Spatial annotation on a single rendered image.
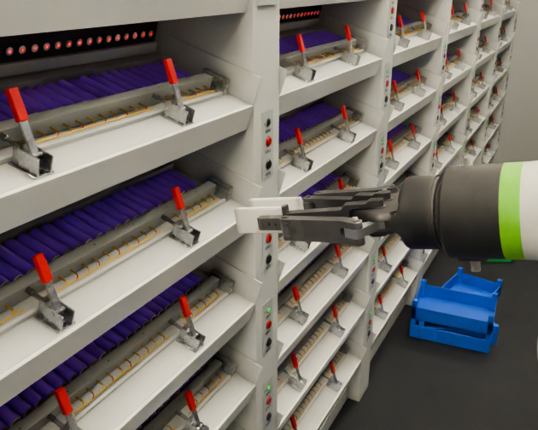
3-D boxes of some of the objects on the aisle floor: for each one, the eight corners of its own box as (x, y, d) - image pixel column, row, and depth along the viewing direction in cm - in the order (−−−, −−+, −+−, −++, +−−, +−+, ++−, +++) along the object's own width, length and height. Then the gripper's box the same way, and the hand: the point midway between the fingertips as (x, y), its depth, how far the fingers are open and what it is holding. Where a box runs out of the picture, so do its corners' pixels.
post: (368, 386, 207) (413, -218, 142) (359, 401, 200) (402, -230, 134) (315, 369, 216) (335, -207, 151) (304, 384, 208) (320, -218, 143)
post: (276, 543, 150) (282, -351, 85) (258, 573, 142) (248, -384, 77) (209, 512, 158) (167, -321, 93) (189, 539, 151) (127, -347, 85)
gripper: (429, 279, 54) (214, 270, 66) (464, 221, 67) (279, 222, 79) (420, 200, 52) (201, 206, 64) (458, 156, 65) (270, 167, 77)
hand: (269, 215), depth 70 cm, fingers open, 3 cm apart
